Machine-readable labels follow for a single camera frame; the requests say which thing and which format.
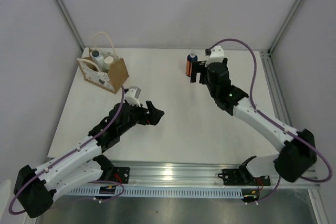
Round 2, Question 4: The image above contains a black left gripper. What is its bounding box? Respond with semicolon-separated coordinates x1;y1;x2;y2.
118;100;163;135

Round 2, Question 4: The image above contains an orange blue pump bottle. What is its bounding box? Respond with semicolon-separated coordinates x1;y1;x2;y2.
185;50;198;77

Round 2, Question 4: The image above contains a pale green white-cap bottle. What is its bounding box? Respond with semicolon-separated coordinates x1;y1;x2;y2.
103;56;114;72

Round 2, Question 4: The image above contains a white tube black-cap bottle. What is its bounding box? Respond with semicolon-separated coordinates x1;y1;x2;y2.
89;50;104;71

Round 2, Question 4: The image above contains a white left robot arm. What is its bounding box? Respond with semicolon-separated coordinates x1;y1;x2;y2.
8;101;165;218

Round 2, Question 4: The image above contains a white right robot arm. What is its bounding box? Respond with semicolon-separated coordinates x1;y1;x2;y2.
191;58;317;185

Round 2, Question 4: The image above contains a brown canvas tote bag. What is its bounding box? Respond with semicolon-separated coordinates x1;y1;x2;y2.
77;31;129;94

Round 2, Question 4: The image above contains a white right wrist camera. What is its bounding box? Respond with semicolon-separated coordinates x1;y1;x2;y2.
205;45;225;67

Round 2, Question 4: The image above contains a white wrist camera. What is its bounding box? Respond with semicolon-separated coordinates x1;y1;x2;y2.
124;87;141;106
205;45;225;67

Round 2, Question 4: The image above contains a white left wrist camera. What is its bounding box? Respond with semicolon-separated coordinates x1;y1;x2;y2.
124;87;141;106

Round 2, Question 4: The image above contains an aluminium front rail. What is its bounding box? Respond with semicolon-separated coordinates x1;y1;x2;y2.
65;159;321;189

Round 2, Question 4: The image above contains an aluminium rail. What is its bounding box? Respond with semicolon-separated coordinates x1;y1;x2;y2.
259;49;292;126
65;159;321;189

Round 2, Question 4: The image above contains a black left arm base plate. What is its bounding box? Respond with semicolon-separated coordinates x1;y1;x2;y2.
99;166;130;184

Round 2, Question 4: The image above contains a right side aluminium rail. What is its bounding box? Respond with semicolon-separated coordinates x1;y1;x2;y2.
259;49;292;126

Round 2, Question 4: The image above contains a white slotted cable duct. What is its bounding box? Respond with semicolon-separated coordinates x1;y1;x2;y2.
67;185;243;199

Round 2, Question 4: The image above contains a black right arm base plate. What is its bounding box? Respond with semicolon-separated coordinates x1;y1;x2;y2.
217;168;271;186

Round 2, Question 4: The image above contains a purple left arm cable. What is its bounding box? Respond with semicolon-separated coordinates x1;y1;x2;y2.
8;87;127;216

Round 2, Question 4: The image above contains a right aluminium frame post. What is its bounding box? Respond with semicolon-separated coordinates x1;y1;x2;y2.
268;0;305;57

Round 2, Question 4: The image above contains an aluminium frame post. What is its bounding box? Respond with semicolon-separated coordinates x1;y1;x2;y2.
268;0;305;57
53;0;85;51

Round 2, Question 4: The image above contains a left aluminium frame post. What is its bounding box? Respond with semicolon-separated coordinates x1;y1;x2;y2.
53;0;85;51

